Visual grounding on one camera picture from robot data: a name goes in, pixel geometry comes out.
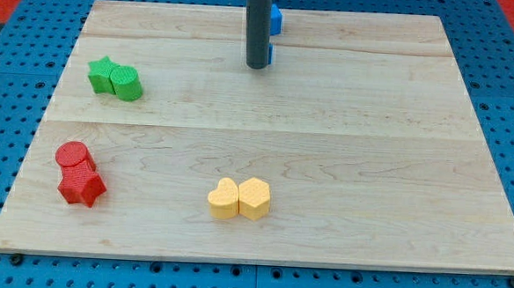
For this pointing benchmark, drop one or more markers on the light wooden board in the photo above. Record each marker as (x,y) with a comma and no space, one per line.
(362,127)

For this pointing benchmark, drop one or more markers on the blue block upper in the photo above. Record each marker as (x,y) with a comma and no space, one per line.
(276,20)

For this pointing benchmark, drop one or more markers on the green star block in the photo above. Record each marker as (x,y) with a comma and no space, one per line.
(100,75)

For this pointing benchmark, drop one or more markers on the green cylinder block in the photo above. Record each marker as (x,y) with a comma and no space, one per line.
(126,83)

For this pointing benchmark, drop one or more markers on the yellow heart block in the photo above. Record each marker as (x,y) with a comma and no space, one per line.
(224,199)

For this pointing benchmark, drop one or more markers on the red star block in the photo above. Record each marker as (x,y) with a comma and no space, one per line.
(81,184)

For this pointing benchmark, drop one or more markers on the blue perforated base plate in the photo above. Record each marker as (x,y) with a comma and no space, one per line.
(36,41)

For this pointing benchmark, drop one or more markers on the yellow hexagon block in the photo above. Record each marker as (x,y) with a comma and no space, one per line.
(254,198)

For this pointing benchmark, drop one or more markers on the blue block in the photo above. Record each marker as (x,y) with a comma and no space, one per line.
(276,20)
(270,53)

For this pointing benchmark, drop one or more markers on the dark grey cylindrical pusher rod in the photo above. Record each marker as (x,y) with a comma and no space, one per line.
(258,15)

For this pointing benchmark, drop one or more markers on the red cylinder block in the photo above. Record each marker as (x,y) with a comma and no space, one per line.
(72,154)

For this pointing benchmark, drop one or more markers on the blue block lower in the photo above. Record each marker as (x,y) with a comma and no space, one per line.
(270,53)

